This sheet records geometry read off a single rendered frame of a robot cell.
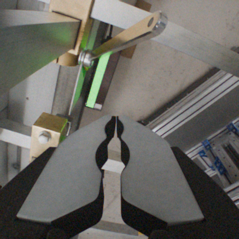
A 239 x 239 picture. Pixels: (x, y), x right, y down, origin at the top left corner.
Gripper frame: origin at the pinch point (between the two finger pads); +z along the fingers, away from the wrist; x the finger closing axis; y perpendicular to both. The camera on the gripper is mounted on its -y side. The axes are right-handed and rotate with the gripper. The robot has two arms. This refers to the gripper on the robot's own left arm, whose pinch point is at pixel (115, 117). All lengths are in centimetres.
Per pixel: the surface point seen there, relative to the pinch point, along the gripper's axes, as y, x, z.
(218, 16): -10, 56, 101
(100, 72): 5.0, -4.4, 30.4
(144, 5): -13, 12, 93
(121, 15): -6.6, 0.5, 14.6
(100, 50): -3.0, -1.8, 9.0
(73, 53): -2.1, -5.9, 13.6
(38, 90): 12.2, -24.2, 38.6
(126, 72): 24, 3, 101
